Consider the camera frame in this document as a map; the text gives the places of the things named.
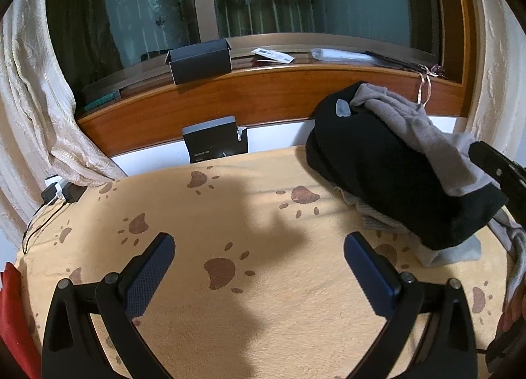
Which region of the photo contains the grey knit sweater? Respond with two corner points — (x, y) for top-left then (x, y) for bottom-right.
(334, 81), (526, 324)

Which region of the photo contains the red knit garment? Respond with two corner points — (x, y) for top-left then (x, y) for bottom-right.
(1, 262), (41, 378)

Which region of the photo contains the right cream curtain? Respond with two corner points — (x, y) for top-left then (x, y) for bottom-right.
(466, 0), (525, 158)

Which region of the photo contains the cream curtain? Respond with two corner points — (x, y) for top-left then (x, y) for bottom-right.
(466, 0), (525, 158)
(1, 0), (125, 246)

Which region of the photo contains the pink ribbon loop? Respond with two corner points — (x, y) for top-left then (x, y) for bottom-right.
(416, 64), (444, 108)

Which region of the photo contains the black knit garment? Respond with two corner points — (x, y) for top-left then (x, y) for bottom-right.
(306, 82), (507, 251)

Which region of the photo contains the black power adapter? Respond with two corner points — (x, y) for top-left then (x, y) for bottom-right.
(41, 183), (60, 205)
(61, 182), (87, 203)

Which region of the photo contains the yellow paw print blanket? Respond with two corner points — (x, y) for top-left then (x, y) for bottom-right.
(15, 144), (520, 379)

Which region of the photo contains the left cream curtain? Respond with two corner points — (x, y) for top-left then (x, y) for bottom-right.
(1, 0), (125, 246)

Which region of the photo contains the clear plastic bag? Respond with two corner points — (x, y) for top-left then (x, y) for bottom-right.
(310, 48), (375, 63)

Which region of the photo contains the wooden window sill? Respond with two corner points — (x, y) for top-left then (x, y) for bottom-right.
(78, 63), (471, 156)

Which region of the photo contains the white paper tag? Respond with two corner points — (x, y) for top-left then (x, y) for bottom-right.
(251, 47), (295, 64)

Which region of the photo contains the black box behind bed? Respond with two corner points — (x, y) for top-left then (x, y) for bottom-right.
(182, 115), (248, 164)

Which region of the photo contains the black box on windowsill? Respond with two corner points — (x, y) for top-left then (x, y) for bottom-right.
(165, 38), (232, 85)

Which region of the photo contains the black charging cable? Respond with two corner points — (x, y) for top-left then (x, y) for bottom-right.
(21, 197), (69, 255)

